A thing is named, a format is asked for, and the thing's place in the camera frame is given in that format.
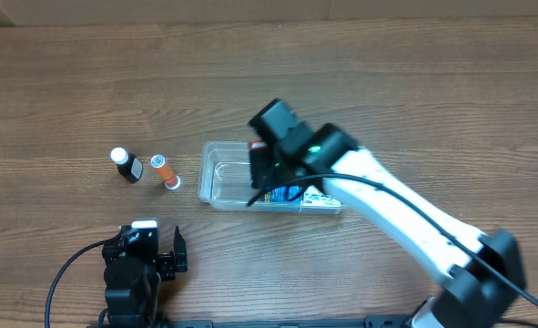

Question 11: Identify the blue cough medicine box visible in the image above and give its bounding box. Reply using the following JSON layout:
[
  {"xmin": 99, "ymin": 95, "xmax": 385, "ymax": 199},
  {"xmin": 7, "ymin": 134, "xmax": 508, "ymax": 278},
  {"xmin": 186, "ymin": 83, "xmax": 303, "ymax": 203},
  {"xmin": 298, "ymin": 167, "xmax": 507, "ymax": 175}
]
[{"xmin": 263, "ymin": 186, "xmax": 304, "ymax": 204}]

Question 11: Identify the red white medicine box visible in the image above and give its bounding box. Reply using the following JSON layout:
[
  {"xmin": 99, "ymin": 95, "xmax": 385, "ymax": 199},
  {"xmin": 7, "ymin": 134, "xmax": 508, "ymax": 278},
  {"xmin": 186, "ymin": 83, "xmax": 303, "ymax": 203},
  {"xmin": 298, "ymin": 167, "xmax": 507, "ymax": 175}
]
[{"xmin": 248, "ymin": 139, "xmax": 267, "ymax": 150}]

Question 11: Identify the white blue Hansaplast box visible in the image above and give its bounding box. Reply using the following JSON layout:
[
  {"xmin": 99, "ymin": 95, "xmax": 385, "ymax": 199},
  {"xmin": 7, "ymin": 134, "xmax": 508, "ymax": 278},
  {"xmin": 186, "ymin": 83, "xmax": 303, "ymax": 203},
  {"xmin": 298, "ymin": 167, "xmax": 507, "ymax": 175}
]
[{"xmin": 301, "ymin": 186, "xmax": 340, "ymax": 207}]

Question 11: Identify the orange tablet tube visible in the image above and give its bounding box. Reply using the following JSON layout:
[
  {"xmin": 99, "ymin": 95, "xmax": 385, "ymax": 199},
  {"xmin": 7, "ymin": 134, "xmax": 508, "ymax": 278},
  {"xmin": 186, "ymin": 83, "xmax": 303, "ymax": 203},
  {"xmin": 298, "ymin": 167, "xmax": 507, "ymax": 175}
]
[{"xmin": 150, "ymin": 154, "xmax": 181, "ymax": 190}]

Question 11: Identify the dark syrup bottle white cap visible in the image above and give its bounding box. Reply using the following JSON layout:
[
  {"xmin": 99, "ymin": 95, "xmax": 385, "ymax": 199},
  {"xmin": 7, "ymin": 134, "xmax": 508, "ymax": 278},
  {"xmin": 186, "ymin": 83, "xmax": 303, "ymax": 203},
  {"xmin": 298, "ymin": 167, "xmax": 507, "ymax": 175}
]
[{"xmin": 110, "ymin": 147, "xmax": 144, "ymax": 183}]

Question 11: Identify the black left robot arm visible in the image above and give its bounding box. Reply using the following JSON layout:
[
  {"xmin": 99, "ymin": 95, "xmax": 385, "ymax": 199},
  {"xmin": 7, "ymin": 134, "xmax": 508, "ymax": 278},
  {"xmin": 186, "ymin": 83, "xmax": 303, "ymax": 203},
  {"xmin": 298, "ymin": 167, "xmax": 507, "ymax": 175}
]
[{"xmin": 102, "ymin": 220, "xmax": 188, "ymax": 328}]

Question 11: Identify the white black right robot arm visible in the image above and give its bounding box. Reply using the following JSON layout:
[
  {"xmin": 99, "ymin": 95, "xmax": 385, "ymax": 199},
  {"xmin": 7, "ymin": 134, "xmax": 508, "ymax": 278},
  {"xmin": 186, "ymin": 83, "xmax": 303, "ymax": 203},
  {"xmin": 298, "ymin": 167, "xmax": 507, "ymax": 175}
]
[{"xmin": 250, "ymin": 121, "xmax": 525, "ymax": 327}]

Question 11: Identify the clear plastic container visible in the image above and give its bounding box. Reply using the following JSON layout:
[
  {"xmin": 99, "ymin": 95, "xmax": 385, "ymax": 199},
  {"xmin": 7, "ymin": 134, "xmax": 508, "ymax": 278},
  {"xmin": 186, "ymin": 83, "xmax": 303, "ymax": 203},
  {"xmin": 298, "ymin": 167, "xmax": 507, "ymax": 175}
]
[{"xmin": 198, "ymin": 141, "xmax": 344, "ymax": 214}]

